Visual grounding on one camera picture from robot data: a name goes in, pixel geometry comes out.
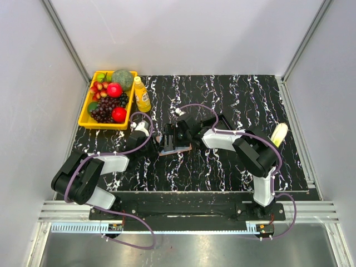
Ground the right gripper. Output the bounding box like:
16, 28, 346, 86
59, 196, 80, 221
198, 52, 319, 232
159, 124, 191, 148

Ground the pink leather card holder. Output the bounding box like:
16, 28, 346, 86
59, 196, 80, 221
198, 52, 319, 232
156, 135, 192, 156

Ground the black card box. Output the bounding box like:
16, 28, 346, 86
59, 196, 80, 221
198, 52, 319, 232
200, 114, 233, 130

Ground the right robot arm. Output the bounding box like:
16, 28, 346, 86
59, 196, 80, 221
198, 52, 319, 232
156, 113, 288, 220

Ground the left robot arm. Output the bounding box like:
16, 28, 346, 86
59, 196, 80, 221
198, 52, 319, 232
51, 129, 157, 220

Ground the yellow juice bottle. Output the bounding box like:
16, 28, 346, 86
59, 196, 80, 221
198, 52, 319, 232
133, 76, 151, 113

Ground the red pomegranate lower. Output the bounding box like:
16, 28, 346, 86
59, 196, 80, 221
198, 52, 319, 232
112, 107, 127, 123

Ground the red pomegranate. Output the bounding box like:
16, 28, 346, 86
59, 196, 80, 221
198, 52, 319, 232
107, 83, 123, 98
112, 107, 127, 123

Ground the small black grape bunch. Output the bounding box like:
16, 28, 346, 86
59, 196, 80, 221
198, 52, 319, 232
118, 92, 130, 108

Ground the dark purple grape bunch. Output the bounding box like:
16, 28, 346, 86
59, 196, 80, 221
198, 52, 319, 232
89, 96, 119, 123

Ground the red pomegranate upper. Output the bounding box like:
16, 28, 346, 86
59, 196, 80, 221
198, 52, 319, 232
107, 83, 123, 98

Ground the green melon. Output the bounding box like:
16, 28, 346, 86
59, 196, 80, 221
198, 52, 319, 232
111, 70, 134, 91

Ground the yellow plastic tray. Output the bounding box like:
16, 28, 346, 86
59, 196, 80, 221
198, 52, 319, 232
78, 85, 135, 130

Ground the small red fruit bunch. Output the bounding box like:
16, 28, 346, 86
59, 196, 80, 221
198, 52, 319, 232
89, 81, 109, 102

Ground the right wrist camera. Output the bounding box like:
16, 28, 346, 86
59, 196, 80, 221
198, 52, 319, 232
175, 108, 186, 117

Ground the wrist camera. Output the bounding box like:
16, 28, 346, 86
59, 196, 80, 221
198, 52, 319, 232
175, 108, 186, 117
130, 121, 150, 136

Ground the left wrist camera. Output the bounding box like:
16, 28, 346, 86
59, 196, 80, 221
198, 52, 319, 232
130, 121, 150, 136

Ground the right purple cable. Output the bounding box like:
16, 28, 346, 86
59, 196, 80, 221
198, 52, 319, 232
179, 103, 298, 241

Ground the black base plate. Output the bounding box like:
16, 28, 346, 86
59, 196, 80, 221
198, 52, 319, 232
88, 191, 286, 231

